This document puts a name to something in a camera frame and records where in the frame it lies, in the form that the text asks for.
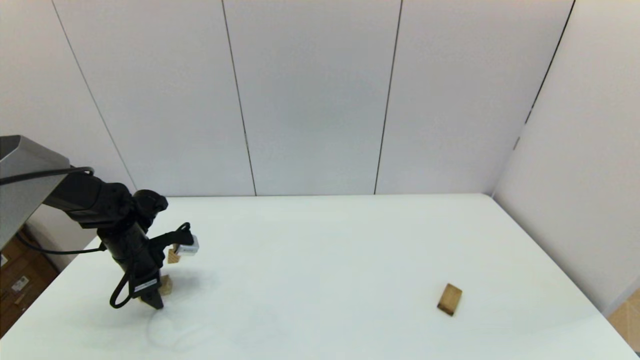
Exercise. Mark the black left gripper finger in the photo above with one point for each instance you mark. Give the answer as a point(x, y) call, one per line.
point(154, 302)

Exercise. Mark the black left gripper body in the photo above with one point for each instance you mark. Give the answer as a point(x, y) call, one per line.
point(145, 286)

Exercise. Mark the arched wooden building block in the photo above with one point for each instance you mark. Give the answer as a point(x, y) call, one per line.
point(167, 285)

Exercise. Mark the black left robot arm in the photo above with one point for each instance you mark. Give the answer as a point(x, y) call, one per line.
point(95, 202)

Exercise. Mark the triangular striped wooden block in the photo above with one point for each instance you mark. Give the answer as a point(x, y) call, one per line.
point(172, 257)

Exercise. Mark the rectangular wooden building block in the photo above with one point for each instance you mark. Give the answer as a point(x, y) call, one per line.
point(449, 299)

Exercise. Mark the large labelled cardboard box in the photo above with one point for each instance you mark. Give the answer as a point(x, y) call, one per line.
point(22, 285)

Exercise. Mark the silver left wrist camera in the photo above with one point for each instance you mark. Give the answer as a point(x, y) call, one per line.
point(188, 246)

